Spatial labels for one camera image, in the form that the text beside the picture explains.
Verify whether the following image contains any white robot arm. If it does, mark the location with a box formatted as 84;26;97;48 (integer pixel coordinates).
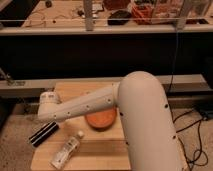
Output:
38;71;183;171

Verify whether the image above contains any orange round bowl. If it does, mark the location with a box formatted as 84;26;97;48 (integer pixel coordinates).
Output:
85;108;117;130

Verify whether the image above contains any black object on shelf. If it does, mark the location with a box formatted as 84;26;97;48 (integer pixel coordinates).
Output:
107;10;131;25

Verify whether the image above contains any clear plastic bottle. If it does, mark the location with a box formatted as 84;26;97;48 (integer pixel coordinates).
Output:
51;131;84;170

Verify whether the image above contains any orange box on shelf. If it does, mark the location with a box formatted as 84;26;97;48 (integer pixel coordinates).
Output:
131;4;152;25

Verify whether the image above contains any metal clamp at left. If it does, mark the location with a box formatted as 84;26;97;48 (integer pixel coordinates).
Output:
0;67;25;86

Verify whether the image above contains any grey vertical post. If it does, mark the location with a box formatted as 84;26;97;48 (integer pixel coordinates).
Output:
83;0;93;31

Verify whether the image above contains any black cable on floor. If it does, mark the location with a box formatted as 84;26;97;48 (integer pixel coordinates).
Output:
172;108;210;171

